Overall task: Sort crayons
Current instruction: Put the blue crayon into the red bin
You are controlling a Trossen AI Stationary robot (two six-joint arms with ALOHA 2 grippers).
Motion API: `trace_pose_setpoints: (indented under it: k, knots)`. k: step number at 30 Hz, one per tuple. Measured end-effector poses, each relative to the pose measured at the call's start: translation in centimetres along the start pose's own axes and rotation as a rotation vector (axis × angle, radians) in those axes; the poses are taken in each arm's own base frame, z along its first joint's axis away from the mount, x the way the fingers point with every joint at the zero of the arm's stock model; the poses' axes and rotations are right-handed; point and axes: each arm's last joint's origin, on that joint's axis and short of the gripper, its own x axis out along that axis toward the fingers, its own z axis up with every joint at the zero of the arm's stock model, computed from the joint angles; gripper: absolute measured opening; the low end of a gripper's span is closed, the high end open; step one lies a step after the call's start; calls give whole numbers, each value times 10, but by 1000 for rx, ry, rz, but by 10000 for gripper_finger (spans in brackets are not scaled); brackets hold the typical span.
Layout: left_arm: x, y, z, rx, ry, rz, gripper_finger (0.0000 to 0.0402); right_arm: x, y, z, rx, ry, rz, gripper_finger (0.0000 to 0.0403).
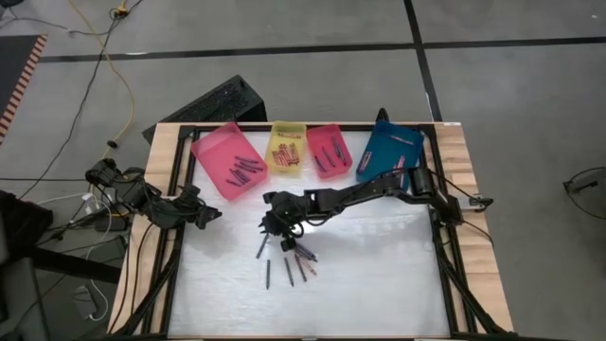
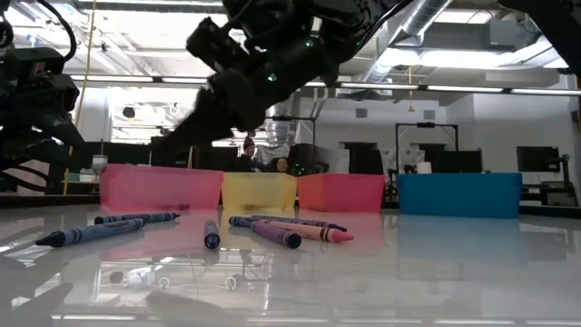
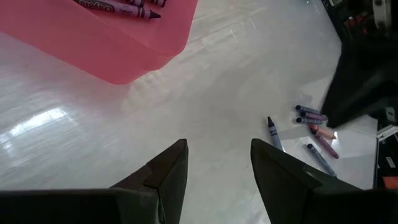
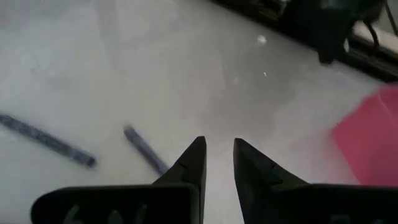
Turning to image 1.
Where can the black aluminium table frame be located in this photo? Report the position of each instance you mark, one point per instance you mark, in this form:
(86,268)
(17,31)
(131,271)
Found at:
(426,129)

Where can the black curved bracket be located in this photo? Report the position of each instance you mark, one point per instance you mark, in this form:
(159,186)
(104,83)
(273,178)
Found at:
(382,115)

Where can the large pink plastic bin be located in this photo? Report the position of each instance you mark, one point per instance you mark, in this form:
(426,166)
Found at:
(213,151)

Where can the white power adapter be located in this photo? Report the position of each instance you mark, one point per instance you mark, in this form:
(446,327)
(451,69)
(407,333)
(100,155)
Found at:
(90,198)

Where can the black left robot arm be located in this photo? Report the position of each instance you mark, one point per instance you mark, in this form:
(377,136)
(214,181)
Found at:
(137,196)

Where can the red crayon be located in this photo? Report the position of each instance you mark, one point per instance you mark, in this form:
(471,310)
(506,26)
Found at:
(280,157)
(289,136)
(286,156)
(276,158)

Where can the purple crayon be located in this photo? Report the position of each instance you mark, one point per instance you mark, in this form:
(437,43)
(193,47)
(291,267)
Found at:
(240,175)
(337,149)
(301,268)
(308,256)
(246,160)
(251,166)
(245,169)
(235,182)

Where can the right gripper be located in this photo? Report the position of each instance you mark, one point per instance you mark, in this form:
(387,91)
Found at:
(289,206)

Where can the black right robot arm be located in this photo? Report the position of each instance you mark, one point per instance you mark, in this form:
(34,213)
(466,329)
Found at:
(369,189)

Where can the orange crayon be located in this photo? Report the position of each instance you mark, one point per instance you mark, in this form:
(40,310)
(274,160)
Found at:
(294,154)

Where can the blue plastic bin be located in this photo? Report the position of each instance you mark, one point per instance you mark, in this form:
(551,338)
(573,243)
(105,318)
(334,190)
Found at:
(383,142)

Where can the yellow plastic bin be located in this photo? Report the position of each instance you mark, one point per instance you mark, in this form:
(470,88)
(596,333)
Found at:
(286,130)

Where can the striped floor mat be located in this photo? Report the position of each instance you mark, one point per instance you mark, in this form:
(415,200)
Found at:
(14,71)

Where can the small red plastic bin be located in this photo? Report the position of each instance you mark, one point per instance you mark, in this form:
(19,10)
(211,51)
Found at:
(315,137)

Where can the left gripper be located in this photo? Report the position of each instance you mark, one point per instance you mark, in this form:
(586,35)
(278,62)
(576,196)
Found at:
(184,206)

